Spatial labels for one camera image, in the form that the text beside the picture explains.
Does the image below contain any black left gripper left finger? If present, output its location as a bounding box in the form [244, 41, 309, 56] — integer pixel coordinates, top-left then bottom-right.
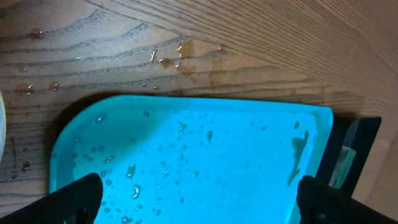
[1, 173, 103, 224]

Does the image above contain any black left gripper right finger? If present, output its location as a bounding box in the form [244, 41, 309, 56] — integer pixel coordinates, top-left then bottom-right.
[296, 175, 397, 224]

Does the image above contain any light blue plate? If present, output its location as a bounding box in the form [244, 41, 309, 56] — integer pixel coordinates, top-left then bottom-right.
[0, 93, 6, 161]

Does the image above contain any black rectangular tray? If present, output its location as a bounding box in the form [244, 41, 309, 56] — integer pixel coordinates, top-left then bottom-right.
[315, 115, 382, 197]

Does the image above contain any teal plastic tray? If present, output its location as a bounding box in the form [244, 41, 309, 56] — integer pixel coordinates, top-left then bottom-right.
[49, 95, 333, 223]

